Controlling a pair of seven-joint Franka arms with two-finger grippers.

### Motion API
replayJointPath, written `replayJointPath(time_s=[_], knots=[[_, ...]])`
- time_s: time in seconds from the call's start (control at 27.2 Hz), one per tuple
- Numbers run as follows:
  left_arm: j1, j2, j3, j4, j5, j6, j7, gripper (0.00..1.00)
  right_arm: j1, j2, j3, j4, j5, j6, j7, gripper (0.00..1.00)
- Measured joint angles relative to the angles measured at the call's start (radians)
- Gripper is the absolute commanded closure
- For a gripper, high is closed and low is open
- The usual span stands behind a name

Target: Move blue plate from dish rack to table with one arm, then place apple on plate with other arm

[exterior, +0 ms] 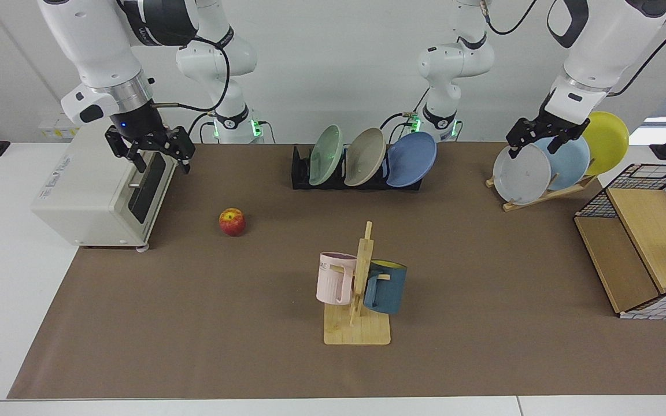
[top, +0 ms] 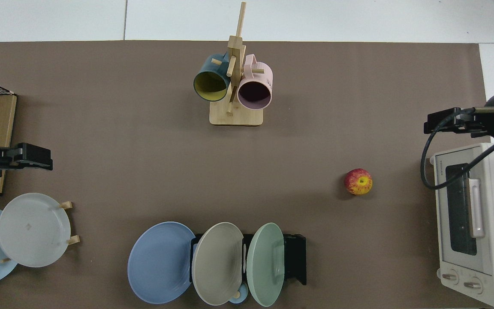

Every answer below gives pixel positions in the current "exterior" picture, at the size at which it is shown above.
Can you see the red apple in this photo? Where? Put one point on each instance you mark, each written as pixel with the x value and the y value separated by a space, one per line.
pixel 232 222

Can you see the light blue plate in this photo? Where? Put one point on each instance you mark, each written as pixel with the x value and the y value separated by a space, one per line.
pixel 570 162

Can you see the grey plate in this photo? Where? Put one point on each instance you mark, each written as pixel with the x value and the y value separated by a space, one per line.
pixel 521 176

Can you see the wooden plate rack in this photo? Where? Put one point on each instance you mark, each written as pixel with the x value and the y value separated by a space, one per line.
pixel 564 190

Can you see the yellow plate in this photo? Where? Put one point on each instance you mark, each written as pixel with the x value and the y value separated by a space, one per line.
pixel 607 141

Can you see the black dish rack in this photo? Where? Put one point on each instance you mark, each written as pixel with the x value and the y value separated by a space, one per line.
pixel 299 173

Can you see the green plate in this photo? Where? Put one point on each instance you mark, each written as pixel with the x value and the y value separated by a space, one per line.
pixel 326 155

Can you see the beige plate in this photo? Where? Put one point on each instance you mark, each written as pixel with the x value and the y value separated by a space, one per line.
pixel 365 157

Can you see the pale toaster oven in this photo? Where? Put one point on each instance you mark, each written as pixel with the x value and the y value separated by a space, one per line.
pixel 90 196

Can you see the brown table cloth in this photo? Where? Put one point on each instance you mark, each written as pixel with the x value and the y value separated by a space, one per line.
pixel 483 289

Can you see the dark blue cup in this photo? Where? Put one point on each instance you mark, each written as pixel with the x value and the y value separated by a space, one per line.
pixel 389 289

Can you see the pink cup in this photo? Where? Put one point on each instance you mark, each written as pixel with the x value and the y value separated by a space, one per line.
pixel 330 280

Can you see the wooden cup stand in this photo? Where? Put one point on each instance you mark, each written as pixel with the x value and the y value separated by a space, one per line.
pixel 359 332

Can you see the white wall socket box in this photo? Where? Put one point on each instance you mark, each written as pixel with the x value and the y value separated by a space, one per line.
pixel 58 130

